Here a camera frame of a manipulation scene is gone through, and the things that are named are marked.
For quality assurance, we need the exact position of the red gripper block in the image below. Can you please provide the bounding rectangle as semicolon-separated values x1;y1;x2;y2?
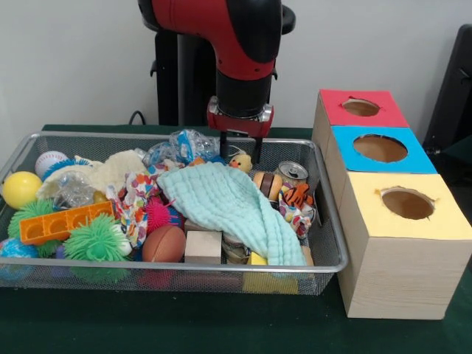
206;109;274;165

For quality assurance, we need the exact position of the yellow duck plush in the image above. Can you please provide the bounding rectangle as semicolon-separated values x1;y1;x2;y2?
228;153;254;173

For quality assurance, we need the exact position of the orange tiger plush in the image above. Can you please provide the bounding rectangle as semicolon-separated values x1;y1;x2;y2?
282;183;314;207

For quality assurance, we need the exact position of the colourful dotted cloth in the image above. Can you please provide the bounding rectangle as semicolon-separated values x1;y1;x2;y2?
105;160;313;248

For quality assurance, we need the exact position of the wooden box with three holes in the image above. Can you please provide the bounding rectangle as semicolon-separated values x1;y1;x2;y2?
311;88;472;320

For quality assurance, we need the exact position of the brown yellow striped bee toy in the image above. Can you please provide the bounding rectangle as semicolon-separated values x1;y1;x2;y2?
252;171;284;202

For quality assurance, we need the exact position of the mint green quilted cloth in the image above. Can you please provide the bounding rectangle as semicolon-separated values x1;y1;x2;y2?
156;161;308;266

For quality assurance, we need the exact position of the brown toy football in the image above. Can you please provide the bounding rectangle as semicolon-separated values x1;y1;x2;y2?
142;224;187;263

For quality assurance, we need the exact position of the cream knitted cloth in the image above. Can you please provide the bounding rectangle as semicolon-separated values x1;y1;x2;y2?
36;150;148;200

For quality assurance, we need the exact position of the green spiky ball with eyes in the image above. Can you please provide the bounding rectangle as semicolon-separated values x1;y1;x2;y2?
63;213;133;263

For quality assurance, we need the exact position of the dark green table cloth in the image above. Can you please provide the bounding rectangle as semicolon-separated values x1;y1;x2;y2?
442;133;472;158
0;124;472;354

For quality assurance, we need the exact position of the white baseball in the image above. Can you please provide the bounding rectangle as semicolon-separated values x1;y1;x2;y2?
35;150;69;178

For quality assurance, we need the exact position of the orange building block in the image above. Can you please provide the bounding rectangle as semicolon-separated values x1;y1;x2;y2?
18;201;115;246

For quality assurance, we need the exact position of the black flat panel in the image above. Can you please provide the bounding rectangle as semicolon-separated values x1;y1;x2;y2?
423;24;472;156

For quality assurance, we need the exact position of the yellow ball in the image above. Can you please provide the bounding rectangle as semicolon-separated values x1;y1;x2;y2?
1;171;44;210

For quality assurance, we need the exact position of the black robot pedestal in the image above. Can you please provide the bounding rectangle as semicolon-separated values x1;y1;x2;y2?
142;0;297;128

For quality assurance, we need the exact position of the shallow wire mesh bin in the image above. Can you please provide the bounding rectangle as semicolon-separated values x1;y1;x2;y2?
0;131;350;296

